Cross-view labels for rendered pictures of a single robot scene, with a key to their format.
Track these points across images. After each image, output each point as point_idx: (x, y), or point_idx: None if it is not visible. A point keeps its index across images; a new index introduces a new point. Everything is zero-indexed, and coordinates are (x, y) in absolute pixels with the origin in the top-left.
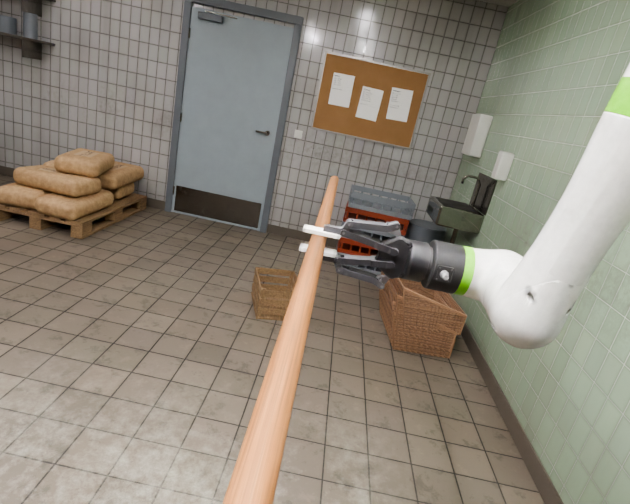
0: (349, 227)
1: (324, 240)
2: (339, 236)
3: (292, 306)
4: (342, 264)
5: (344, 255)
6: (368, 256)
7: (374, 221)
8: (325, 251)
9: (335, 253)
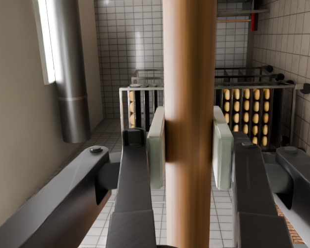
0: (108, 196)
1: (173, 177)
2: (150, 188)
3: None
4: (281, 160)
5: (233, 169)
6: (235, 221)
7: (29, 202)
8: (213, 165)
9: (216, 180)
